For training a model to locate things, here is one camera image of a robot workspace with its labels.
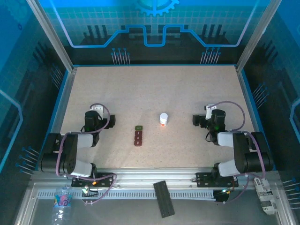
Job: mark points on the white pill bottle orange label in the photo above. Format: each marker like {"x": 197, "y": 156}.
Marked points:
{"x": 163, "y": 119}

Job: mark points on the red pill box unmarked lid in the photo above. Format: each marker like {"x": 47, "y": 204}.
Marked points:
{"x": 137, "y": 143}

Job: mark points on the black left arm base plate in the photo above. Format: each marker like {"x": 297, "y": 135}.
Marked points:
{"x": 105, "y": 179}

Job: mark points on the red pill box Tues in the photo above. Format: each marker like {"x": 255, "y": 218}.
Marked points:
{"x": 138, "y": 133}

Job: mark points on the black ridged bar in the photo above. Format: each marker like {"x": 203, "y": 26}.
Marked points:
{"x": 164, "y": 199}

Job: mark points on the clear plastic water bottle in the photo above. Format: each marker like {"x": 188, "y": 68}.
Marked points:
{"x": 62, "y": 201}

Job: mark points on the green pill box SUN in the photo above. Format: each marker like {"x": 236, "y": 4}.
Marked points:
{"x": 139, "y": 128}

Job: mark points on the white labelled box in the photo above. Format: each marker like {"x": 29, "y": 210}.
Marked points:
{"x": 266, "y": 197}

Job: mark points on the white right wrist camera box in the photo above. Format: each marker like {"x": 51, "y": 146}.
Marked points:
{"x": 208, "y": 114}

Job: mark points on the aluminium mounting rail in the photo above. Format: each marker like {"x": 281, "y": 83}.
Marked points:
{"x": 152, "y": 174}

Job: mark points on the red pill box Fri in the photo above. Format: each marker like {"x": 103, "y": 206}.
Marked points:
{"x": 138, "y": 138}

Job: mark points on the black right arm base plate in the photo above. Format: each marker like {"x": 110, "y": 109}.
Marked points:
{"x": 202, "y": 179}

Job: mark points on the aluminium frame post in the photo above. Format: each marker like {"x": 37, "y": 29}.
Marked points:
{"x": 54, "y": 35}
{"x": 257, "y": 35}

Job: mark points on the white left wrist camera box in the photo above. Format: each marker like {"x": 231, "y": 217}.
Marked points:
{"x": 96, "y": 109}

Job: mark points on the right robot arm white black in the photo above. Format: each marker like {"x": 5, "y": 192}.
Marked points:
{"x": 243, "y": 152}

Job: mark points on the black connector board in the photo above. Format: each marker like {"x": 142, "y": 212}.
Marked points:
{"x": 220, "y": 197}

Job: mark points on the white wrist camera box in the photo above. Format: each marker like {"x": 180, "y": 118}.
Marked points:
{"x": 208, "y": 114}
{"x": 96, "y": 109}

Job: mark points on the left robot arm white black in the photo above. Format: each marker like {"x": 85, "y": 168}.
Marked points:
{"x": 70, "y": 152}

